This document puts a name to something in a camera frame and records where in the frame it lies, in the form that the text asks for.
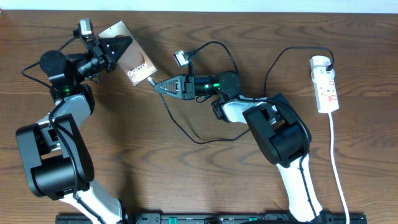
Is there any Galaxy smartphone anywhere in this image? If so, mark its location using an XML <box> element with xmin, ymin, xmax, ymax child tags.
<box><xmin>98</xmin><ymin>21</ymin><xmax>157</xmax><ymax>86</ymax></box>

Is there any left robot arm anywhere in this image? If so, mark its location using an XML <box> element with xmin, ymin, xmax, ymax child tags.
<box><xmin>16</xmin><ymin>35</ymin><xmax>136</xmax><ymax>223</ymax></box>

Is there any black USB charging cable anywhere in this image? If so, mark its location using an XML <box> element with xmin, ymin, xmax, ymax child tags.
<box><xmin>147</xmin><ymin>46</ymin><xmax>335</xmax><ymax>146</ymax></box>

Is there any white power strip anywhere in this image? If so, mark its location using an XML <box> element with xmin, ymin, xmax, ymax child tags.
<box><xmin>313</xmin><ymin>79</ymin><xmax>339</xmax><ymax>114</ymax></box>

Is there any white power strip cord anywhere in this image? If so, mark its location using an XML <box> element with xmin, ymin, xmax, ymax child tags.
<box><xmin>328</xmin><ymin>112</ymin><xmax>351</xmax><ymax>224</ymax></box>

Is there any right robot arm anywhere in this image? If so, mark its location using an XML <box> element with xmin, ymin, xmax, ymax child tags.
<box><xmin>154</xmin><ymin>71</ymin><xmax>323</xmax><ymax>222</ymax></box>

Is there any white USB wall charger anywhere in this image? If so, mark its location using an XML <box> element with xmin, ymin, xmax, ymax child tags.
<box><xmin>310</xmin><ymin>55</ymin><xmax>335</xmax><ymax>83</ymax></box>

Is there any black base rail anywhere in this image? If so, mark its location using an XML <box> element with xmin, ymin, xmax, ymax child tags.
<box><xmin>55</xmin><ymin>213</ymin><xmax>368</xmax><ymax>224</ymax></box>

